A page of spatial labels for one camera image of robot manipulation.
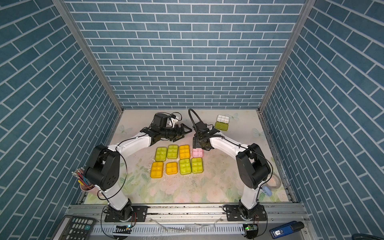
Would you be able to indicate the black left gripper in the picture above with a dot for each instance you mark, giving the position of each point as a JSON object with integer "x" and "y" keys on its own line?
{"x": 178, "y": 134}

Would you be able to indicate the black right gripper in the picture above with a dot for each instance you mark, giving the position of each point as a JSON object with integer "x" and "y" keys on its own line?
{"x": 196, "y": 143}

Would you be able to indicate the pink pillbox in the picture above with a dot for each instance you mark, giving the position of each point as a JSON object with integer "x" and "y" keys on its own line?
{"x": 197, "y": 153}

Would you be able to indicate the green pillbox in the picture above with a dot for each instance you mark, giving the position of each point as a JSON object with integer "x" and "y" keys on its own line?
{"x": 185, "y": 167}
{"x": 173, "y": 152}
{"x": 197, "y": 165}
{"x": 222, "y": 122}

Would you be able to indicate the green pillbox sideways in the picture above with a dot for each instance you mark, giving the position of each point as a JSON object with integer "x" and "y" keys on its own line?
{"x": 161, "y": 154}

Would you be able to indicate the small orange pillbox front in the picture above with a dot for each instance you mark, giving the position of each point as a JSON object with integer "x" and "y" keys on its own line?
{"x": 172, "y": 168}

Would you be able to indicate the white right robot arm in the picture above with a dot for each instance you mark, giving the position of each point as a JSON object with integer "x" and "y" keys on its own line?
{"x": 254, "y": 169}

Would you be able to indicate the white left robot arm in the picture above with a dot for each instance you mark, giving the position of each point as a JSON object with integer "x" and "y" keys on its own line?
{"x": 103, "y": 166}

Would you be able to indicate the tape roll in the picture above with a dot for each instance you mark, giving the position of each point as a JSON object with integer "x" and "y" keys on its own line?
{"x": 275, "y": 182}

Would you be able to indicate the pink pencil cup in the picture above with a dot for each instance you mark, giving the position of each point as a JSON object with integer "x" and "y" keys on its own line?
{"x": 85, "y": 184}

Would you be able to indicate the blue handheld device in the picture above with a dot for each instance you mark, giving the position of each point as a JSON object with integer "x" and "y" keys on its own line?
{"x": 286, "y": 229}

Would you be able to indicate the black calculator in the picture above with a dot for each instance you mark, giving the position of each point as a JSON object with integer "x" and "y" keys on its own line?
{"x": 73, "y": 228}

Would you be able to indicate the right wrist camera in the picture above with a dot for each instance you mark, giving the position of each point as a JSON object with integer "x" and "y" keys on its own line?
{"x": 200, "y": 127}

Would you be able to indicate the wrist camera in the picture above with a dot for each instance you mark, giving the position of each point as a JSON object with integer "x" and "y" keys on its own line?
{"x": 200, "y": 127}
{"x": 164, "y": 121}

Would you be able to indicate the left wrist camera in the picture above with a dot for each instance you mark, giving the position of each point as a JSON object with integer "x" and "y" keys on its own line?
{"x": 164, "y": 121}

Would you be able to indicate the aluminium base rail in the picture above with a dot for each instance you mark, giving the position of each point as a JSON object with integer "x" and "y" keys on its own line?
{"x": 166, "y": 220}

